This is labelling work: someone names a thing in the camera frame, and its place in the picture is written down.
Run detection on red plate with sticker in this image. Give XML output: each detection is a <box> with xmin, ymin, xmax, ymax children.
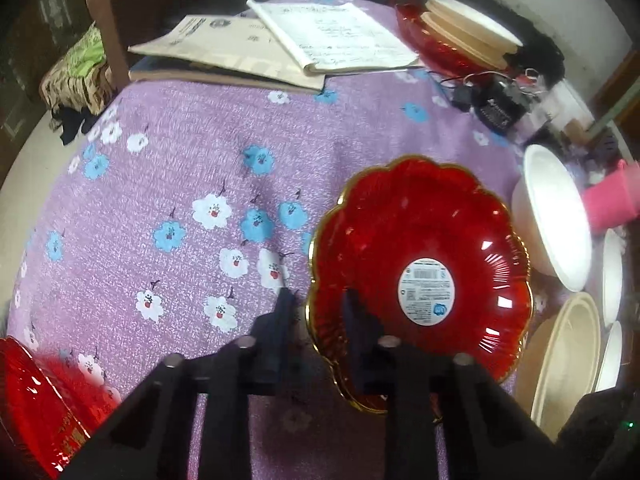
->
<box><xmin>306</xmin><ymin>155</ymin><xmax>533</xmax><ymax>414</ymax></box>

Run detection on beige plastic bowl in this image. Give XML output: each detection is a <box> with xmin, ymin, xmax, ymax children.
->
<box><xmin>514</xmin><ymin>292</ymin><xmax>602</xmax><ymax>441</ymax></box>

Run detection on large white foam bowl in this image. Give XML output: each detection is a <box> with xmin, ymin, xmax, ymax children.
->
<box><xmin>511</xmin><ymin>144</ymin><xmax>592</xmax><ymax>292</ymax></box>

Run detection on red plate with gold print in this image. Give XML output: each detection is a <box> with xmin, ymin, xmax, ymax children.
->
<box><xmin>1</xmin><ymin>337</ymin><xmax>122</xmax><ymax>479</ymax></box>

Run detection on small white foam bowl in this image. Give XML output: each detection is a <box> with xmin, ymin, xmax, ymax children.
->
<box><xmin>601</xmin><ymin>229</ymin><xmax>624</xmax><ymax>326</ymax></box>
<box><xmin>594</xmin><ymin>321</ymin><xmax>623</xmax><ymax>392</ymax></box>

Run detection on stack of beige bowls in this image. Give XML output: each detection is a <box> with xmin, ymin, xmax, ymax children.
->
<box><xmin>420</xmin><ymin>0</ymin><xmax>524</xmax><ymax>70</ymax></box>

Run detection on purple floral tablecloth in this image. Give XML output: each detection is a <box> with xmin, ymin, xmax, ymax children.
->
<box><xmin>6</xmin><ymin>0</ymin><xmax>551</xmax><ymax>480</ymax></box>

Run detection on black battery charger left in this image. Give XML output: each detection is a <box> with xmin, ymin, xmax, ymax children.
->
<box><xmin>472</xmin><ymin>77</ymin><xmax>528</xmax><ymax>136</ymax></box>

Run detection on pink knitted sleeve bottle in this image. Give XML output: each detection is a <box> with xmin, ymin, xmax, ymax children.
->
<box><xmin>582</xmin><ymin>160</ymin><xmax>639</xmax><ymax>234</ymax></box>

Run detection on beige magazine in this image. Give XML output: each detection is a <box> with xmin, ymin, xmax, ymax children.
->
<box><xmin>129</xmin><ymin>15</ymin><xmax>324</xmax><ymax>93</ymax></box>

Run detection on open white booklet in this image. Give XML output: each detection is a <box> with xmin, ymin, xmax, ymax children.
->
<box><xmin>247</xmin><ymin>0</ymin><xmax>419</xmax><ymax>75</ymax></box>

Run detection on green patterned blanket pile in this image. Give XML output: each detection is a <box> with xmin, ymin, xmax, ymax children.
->
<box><xmin>39</xmin><ymin>23</ymin><xmax>116</xmax><ymax>116</ymax></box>

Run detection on red tray under stack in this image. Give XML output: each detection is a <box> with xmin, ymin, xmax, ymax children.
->
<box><xmin>390</xmin><ymin>0</ymin><xmax>513</xmax><ymax>76</ymax></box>

